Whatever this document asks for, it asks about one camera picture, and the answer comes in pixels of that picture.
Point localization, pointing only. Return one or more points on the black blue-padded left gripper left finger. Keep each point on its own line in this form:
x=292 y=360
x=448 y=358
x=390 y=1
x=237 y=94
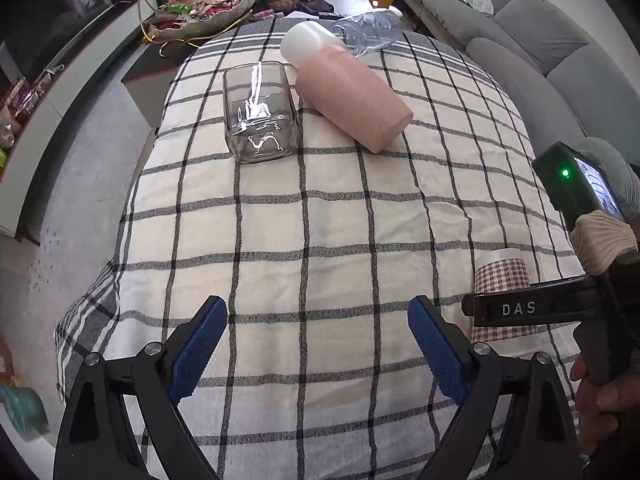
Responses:
x=96 y=440

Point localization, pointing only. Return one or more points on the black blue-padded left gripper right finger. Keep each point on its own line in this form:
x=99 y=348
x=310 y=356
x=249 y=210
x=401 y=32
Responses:
x=538 y=439

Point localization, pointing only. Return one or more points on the checkered paper cup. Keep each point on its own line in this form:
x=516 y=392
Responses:
x=500 y=271

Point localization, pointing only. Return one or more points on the square clear glass cup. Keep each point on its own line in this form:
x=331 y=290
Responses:
x=260 y=119

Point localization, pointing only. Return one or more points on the right hand beige sleeve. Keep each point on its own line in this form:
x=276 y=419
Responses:
x=607 y=409

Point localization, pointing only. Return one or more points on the grey sectional sofa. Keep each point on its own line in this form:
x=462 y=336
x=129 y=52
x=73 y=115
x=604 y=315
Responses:
x=565 y=86

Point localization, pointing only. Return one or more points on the black white plaid tablecloth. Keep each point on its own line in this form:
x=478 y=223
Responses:
x=317 y=256

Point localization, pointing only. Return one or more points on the white tv cabinet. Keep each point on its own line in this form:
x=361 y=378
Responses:
x=80 y=71

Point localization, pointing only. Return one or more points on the pink tumbler white lid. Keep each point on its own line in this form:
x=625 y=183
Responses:
x=343 y=89

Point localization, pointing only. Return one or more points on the clear plastic water bottle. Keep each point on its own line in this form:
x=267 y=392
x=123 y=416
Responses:
x=368 y=32

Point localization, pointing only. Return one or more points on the black flat television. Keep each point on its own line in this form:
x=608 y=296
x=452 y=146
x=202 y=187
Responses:
x=34 y=31

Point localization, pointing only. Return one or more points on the two-tier shell snack tray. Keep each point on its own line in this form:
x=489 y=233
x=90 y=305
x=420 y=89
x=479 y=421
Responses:
x=195 y=5

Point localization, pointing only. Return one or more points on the dark coffee table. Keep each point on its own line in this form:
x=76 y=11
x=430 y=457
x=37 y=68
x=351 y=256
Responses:
x=159 y=63

